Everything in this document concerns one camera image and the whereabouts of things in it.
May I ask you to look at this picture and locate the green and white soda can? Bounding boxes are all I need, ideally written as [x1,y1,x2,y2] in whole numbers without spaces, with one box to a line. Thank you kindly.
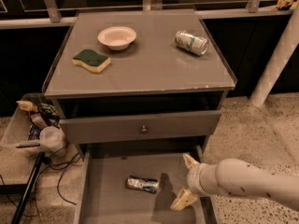
[175,30,208,56]

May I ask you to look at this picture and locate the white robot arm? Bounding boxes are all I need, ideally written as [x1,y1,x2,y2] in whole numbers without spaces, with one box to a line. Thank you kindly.
[171,6,299,211]

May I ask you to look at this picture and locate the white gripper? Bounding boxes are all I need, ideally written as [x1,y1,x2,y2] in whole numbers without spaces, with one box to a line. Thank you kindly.
[171,153,207,211]

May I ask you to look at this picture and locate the black floor cable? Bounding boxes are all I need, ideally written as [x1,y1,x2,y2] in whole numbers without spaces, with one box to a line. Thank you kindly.
[0,142,82,217]

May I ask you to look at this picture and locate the crumpled snack bags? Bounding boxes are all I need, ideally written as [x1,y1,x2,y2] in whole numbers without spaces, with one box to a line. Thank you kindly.
[17,100,60,130]

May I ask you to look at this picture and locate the white paper bowl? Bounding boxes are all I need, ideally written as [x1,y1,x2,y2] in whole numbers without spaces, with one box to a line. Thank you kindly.
[97,26,136,51]

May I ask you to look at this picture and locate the open grey middle drawer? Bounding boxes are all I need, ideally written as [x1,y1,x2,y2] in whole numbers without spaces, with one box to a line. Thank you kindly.
[74,147,218,224]

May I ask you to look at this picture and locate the silver blue redbull can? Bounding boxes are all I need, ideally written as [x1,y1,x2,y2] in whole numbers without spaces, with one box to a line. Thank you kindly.
[126,175,159,194]

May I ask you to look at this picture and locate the green and yellow sponge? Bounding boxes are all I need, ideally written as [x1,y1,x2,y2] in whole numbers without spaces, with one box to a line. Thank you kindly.
[72,49,111,74]

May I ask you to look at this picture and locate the metal railing frame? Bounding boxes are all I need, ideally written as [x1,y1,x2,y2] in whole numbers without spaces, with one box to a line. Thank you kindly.
[0,0,295,29]

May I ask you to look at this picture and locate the black tripod leg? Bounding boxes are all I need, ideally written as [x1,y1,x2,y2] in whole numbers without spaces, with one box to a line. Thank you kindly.
[11,152,45,224]

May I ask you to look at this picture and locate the grey upper drawer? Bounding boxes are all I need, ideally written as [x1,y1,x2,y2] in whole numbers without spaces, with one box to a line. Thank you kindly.
[60,110,221,144]

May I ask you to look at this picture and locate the round metal drawer knob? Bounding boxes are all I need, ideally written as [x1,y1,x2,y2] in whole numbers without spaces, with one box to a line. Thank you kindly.
[140,125,149,134]

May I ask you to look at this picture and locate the yellow object on railing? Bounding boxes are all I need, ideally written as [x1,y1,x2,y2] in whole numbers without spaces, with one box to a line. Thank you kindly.
[277,0,298,10]

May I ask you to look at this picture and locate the clear plastic cup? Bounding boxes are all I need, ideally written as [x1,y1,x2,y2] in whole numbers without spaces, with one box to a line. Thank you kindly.
[39,126,66,151]

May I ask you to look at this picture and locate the grey cabinet with counter top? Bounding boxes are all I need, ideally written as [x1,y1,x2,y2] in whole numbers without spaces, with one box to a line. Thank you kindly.
[43,10,236,154]

